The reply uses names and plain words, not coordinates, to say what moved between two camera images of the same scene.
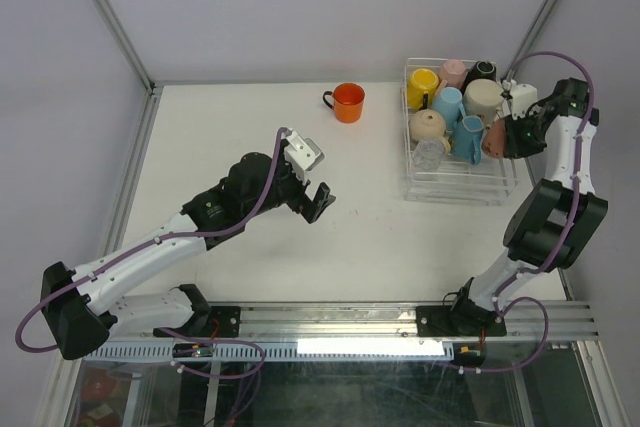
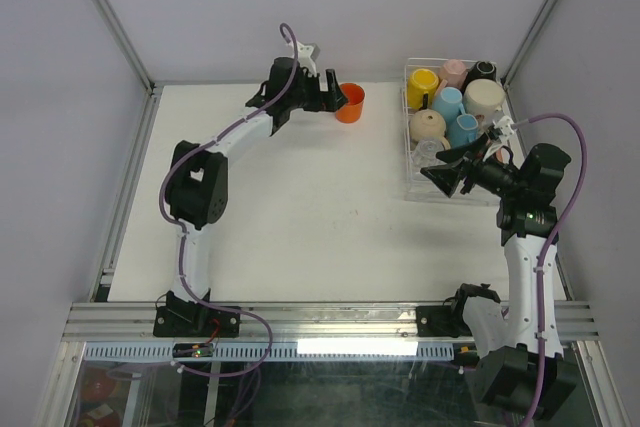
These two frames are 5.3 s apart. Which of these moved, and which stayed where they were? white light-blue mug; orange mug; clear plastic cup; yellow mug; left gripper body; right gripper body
Moved: left gripper body; right gripper body
Stayed: orange mug; yellow mug; clear plastic cup; white light-blue mug
